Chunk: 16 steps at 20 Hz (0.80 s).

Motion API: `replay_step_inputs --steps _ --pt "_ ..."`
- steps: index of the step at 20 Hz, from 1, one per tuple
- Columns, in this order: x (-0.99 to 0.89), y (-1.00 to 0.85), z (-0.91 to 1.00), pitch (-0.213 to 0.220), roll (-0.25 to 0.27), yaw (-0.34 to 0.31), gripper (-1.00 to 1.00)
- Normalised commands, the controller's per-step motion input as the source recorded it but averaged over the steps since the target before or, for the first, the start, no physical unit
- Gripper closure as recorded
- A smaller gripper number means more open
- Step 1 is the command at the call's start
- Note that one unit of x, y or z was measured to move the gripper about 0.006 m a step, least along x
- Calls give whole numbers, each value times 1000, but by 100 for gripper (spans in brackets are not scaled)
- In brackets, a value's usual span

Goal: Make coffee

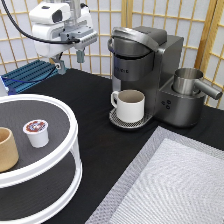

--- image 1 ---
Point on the white ceramic mug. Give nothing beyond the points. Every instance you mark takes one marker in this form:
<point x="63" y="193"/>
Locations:
<point x="129" y="105"/>

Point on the tan wooden cup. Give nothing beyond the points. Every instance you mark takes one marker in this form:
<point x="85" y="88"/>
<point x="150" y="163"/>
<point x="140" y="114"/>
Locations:
<point x="8" y="150"/>

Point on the wooden shoji folding screen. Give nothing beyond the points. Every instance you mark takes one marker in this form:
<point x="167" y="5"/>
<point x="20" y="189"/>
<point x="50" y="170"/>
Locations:
<point x="199" y="22"/>

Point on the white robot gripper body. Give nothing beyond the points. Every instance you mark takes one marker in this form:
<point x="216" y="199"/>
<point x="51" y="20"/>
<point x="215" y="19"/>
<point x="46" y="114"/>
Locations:
<point x="64" y="25"/>

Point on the steel milk frother jug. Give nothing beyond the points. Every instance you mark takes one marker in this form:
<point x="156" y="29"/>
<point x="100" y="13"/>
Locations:
<point x="189" y="81"/>

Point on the grey woven placemat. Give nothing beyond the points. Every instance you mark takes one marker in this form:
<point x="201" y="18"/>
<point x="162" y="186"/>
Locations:
<point x="172" y="180"/>

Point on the blue ribbed metal block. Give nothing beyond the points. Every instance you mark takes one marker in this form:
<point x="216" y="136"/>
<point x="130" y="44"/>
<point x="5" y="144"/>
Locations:
<point x="28" y="75"/>

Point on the white two-tier round shelf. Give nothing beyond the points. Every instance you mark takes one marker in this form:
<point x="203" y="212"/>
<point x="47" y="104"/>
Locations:
<point x="45" y="179"/>

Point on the grey pod coffee machine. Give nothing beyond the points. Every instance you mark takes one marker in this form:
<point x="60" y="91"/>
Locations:
<point x="145" y="59"/>

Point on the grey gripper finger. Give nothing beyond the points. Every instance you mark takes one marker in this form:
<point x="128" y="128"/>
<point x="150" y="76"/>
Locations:
<point x="59" y="63"/>
<point x="80" y="56"/>

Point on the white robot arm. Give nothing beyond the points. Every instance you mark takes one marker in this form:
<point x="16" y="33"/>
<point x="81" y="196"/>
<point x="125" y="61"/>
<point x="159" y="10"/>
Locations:
<point x="65" y="24"/>

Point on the white coffee pod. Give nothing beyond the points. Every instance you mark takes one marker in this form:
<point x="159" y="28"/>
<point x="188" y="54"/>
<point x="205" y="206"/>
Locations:
<point x="37" y="132"/>

